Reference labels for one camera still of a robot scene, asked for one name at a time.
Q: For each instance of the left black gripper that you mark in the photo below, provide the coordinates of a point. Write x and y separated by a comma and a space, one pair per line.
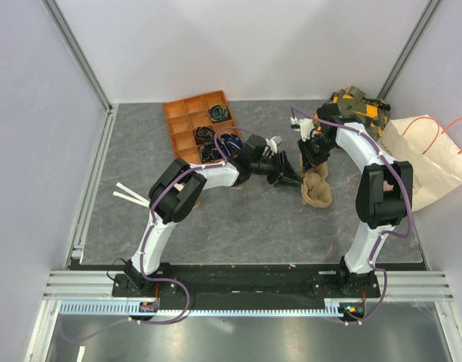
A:
291, 177

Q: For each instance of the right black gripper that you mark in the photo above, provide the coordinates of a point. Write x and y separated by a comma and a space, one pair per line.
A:
309, 161

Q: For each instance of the cardboard cup carrier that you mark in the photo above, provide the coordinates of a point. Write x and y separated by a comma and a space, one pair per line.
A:
315, 190

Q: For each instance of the brown paper cup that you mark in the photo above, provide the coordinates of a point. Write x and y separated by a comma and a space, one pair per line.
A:
239, 185
188, 193

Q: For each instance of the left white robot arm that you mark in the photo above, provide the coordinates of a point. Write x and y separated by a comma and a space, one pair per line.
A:
175, 193

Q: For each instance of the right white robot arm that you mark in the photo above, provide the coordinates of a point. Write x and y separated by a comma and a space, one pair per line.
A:
384, 195

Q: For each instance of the white paper takeout bag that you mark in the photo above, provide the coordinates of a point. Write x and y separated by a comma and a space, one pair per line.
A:
435, 158

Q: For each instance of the blue striped rolled sock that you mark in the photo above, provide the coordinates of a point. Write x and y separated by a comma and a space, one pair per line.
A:
230, 143

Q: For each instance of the camouflage folded garment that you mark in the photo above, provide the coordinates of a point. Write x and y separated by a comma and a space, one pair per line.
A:
354, 105

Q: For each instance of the dark blue rolled sock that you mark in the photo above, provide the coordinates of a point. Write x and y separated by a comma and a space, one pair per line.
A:
210, 152

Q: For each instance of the green rolled sock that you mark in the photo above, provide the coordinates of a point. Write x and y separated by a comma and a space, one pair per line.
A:
219, 113

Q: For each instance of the dark brown rolled sock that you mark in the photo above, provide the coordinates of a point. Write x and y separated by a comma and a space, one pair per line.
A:
203, 135

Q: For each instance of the orange compartment tray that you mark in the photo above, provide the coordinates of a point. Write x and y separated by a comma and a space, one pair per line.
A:
183, 116

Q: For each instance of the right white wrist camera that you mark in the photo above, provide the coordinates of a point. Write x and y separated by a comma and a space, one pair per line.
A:
305, 126

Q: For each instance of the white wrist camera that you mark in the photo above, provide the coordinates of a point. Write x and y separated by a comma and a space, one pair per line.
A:
273, 144
305, 126

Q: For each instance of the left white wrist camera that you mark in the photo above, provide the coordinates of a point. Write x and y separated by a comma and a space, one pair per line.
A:
273, 144

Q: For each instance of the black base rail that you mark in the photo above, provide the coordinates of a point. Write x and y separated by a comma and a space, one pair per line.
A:
243, 286

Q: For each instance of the right aluminium frame post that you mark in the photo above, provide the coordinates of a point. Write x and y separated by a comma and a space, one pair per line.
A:
420, 27

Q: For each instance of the aluminium frame post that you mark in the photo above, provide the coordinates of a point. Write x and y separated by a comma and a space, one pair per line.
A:
77, 52
420, 27

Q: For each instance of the slotted cable duct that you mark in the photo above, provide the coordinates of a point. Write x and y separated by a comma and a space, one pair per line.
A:
139, 309

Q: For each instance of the left aluminium frame post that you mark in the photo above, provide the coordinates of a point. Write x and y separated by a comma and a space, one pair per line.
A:
77, 52

